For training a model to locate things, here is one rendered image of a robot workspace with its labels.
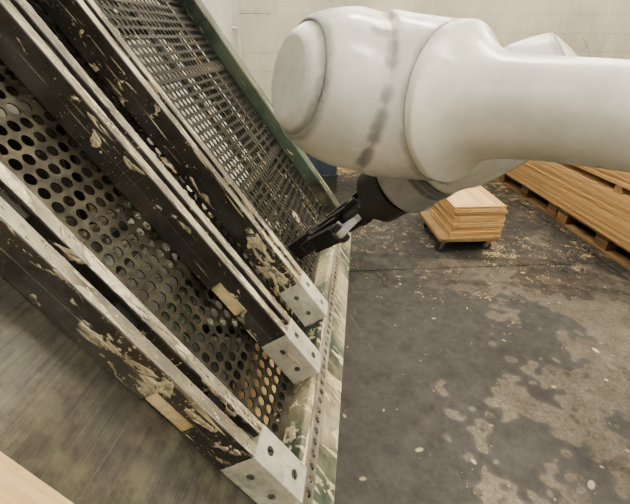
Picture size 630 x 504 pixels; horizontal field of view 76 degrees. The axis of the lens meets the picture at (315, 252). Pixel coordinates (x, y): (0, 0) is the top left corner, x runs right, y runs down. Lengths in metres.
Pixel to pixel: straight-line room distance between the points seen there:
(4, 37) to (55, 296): 0.44
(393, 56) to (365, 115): 0.04
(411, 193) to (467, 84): 0.22
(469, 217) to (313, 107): 3.18
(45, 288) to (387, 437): 1.66
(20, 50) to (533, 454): 2.13
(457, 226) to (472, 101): 3.15
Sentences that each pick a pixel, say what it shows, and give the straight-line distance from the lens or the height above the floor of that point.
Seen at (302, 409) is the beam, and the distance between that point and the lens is 0.89.
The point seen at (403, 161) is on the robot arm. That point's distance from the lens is 0.28.
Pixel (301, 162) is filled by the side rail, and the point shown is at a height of 1.11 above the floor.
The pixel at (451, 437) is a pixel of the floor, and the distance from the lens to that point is 2.07.
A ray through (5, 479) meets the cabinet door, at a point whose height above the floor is 1.21.
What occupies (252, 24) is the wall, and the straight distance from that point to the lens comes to 5.35.
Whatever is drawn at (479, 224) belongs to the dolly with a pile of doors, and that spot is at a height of 0.25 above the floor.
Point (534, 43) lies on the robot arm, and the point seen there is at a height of 1.58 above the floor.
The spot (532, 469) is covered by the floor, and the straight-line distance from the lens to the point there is 2.09.
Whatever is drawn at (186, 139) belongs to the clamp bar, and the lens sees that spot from 0.96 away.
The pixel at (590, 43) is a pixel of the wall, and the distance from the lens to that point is 6.52.
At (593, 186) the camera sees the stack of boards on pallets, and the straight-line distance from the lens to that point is 4.14.
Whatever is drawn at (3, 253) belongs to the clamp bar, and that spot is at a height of 1.36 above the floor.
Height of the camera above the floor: 1.58
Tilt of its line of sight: 28 degrees down
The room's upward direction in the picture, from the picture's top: straight up
